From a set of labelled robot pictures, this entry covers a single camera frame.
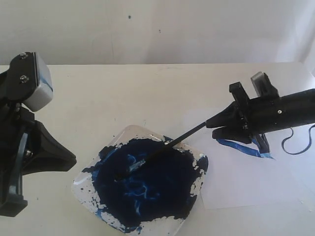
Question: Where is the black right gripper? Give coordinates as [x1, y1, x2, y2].
[205, 82, 315, 153]

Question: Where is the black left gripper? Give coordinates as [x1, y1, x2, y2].
[0, 73, 77, 217]

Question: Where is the white paper sheet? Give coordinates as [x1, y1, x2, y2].
[182, 105, 301, 210]

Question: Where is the black paintbrush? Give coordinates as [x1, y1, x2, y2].
[115, 121, 206, 181]

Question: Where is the white square paint plate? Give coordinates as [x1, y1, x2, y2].
[72, 125, 208, 236]

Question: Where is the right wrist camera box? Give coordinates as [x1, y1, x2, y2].
[251, 71, 279, 97]

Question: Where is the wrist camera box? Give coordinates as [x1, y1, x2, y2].
[4, 52, 54, 112]
[251, 71, 279, 97]

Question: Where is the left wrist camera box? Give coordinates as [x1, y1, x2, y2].
[4, 52, 54, 112]

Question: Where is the right gripper blue cable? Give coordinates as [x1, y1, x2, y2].
[281, 124, 315, 155]

